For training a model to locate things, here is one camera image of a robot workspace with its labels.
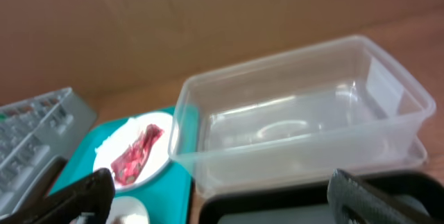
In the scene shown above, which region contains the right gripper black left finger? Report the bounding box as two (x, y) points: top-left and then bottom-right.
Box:
(1, 169), (115, 224)

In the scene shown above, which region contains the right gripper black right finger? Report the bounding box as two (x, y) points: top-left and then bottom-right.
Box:
(327, 169), (434, 224)

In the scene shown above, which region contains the white paper cup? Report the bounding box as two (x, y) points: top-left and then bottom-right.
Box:
(105, 196), (150, 224)

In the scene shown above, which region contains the red snack wrapper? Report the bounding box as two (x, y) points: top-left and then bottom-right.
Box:
(110, 124), (164, 186)

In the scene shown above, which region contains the white tissue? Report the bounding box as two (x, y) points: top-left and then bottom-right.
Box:
(95, 118), (139, 154)

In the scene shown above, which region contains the grey dishwasher rack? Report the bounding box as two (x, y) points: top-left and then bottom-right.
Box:
(1, 87), (97, 215)

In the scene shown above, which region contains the large white plate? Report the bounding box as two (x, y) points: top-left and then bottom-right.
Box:
(92, 111), (178, 193)

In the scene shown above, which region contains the black plastic tray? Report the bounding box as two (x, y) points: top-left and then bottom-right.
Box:
(198, 171), (443, 224)

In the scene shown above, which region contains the teal serving tray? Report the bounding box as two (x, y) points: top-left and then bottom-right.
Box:
(50, 118), (191, 224)

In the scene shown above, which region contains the clear plastic container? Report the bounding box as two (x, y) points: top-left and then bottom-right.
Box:
(168, 35), (436, 198)

